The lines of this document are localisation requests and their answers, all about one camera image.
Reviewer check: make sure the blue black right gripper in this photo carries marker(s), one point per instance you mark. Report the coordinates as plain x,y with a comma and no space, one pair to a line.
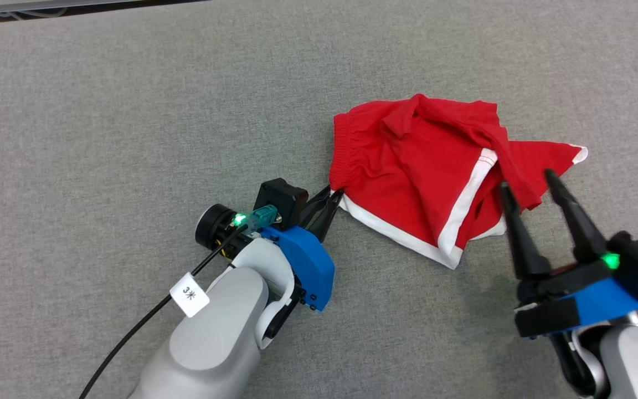
590,305

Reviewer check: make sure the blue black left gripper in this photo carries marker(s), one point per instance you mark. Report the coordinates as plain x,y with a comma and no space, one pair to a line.
305,260

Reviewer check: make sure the red shorts with white trim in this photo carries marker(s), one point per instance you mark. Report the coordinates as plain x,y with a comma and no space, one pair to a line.
418,172

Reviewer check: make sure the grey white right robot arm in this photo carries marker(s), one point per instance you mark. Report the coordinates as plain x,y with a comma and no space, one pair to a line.
623,360

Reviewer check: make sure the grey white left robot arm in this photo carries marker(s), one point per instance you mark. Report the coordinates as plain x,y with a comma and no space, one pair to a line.
219,338

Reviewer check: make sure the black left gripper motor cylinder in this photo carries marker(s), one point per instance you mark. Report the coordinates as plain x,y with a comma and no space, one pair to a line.
214,224

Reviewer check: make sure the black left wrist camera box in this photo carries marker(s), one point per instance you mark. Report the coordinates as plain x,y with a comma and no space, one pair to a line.
281,200

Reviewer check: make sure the teal left camera connector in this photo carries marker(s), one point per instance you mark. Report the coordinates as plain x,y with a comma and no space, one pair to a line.
261,216

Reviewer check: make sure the grey wall base rail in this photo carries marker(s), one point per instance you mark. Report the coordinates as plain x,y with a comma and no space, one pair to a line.
31,4

